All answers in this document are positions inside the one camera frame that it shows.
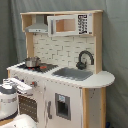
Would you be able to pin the grey sink basin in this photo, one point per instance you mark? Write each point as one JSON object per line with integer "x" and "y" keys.
{"x": 73, "y": 74}

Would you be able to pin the black toy faucet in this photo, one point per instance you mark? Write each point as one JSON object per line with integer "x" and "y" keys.
{"x": 81, "y": 64}

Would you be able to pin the silver toy pot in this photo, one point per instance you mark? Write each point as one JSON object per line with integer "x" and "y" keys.
{"x": 32, "y": 61}

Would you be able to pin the black stove top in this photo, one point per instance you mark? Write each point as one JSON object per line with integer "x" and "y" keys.
{"x": 43, "y": 67}

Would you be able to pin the white oven door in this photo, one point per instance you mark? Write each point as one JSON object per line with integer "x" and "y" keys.
{"x": 28, "y": 106}

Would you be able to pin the grey range hood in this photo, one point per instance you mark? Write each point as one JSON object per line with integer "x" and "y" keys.
{"x": 38, "y": 26}

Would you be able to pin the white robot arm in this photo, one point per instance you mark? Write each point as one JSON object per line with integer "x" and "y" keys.
{"x": 9, "y": 116}

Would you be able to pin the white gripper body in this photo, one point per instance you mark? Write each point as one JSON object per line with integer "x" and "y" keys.
{"x": 19, "y": 86}

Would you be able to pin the wooden toy kitchen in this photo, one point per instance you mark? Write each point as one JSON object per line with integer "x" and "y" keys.
{"x": 87, "y": 97}

